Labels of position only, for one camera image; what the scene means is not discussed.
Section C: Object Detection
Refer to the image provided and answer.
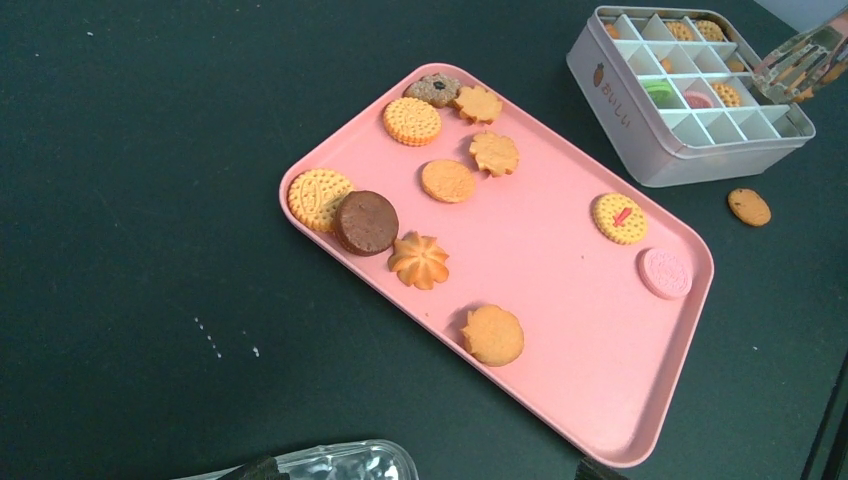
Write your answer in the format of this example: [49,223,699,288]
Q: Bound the pink round cookie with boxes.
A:
[683,90,714,109]
[637,248,692,300]

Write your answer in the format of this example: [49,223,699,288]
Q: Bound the dark chocolate round cookie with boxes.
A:
[332,190,399,256]

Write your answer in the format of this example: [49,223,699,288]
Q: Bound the plain round orange cookie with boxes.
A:
[420,159,476,203]

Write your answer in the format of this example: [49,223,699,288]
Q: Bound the dotted cracker beside chocolate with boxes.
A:
[287,168,354,232]

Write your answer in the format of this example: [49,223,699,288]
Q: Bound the scalloped round orange cookie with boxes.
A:
[460,305,525,367]

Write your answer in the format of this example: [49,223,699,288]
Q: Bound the green round cookie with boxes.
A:
[642,80,676,108]

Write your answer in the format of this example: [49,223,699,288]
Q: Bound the clear plastic tin lid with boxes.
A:
[181,439,419,480]

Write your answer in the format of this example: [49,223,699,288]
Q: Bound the pink cookie tray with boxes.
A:
[279,63,715,468]

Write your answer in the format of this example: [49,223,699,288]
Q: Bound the large round sandwich cookie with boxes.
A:
[711,83,742,108]

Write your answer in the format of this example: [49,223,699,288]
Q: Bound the brown flower jam cookie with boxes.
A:
[403,73,463,108]

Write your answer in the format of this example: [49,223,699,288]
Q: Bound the orange flower cookie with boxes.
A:
[453,85,503,124]
[469,131,520,177]

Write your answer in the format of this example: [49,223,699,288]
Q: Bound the white divided cookie tin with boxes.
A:
[567,6,816,187]

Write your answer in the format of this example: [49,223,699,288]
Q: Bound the red marked dotted cracker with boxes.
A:
[592,193,648,245]

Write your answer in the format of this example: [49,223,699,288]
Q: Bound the round orange cracker cookie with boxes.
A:
[382,97,442,147]

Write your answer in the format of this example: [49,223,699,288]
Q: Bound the metal serving tongs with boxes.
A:
[752,17,847,104]

